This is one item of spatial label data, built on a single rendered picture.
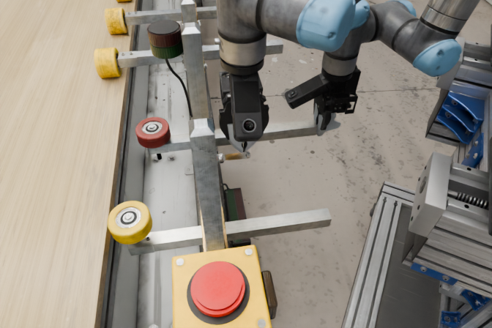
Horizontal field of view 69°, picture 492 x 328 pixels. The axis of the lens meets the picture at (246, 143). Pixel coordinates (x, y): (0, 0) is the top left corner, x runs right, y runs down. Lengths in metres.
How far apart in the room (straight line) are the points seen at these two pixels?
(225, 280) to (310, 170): 1.73
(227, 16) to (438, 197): 0.46
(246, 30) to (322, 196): 1.45
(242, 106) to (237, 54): 0.08
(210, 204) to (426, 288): 1.07
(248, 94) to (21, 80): 0.78
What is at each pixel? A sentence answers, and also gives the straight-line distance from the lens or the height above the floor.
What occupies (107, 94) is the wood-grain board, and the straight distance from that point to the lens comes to 1.04.
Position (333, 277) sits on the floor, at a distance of 1.68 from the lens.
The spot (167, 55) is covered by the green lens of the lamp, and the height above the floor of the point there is 1.14.
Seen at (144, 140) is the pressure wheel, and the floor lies 0.90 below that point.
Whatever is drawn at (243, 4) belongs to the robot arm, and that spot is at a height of 1.29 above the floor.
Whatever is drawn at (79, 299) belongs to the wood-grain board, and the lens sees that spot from 0.69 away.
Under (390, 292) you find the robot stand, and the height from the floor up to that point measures 0.21.
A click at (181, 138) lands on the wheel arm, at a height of 0.86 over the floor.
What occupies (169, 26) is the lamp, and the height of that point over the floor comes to 1.18.
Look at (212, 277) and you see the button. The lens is 0.29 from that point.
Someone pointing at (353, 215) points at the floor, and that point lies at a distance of 1.86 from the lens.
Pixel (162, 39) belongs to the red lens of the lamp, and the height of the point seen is 1.17.
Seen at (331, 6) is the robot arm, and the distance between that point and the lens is 0.46.
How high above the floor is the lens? 1.49
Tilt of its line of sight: 45 degrees down
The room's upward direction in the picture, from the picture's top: straight up
